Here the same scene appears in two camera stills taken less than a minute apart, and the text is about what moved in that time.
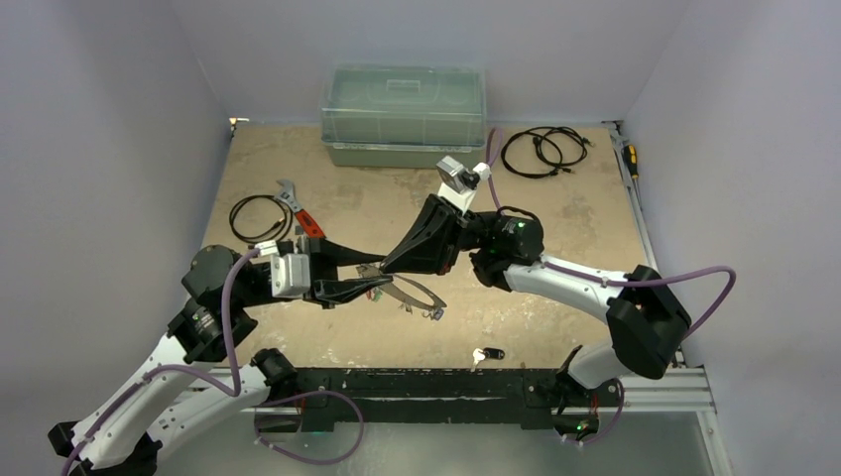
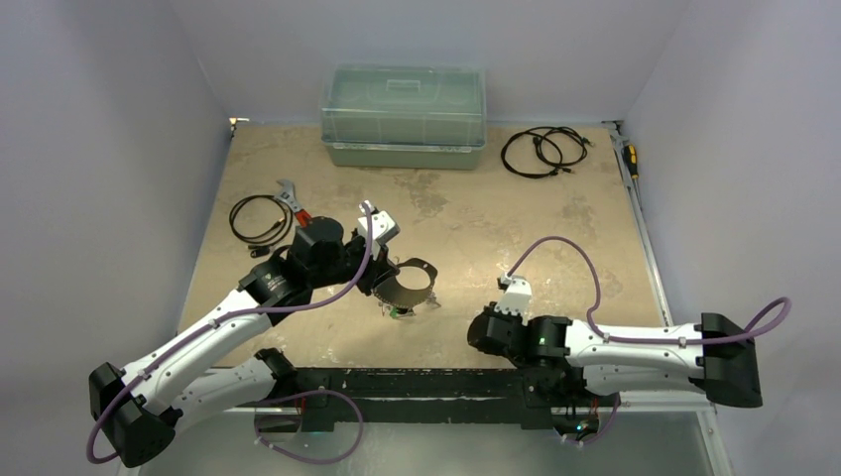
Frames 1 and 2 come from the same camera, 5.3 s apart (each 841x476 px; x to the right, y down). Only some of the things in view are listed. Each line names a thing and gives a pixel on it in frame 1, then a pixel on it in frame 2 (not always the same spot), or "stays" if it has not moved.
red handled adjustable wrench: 288,195 stays
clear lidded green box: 404,115 stays
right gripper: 450,236 → 484,329
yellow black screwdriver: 631,157 stays
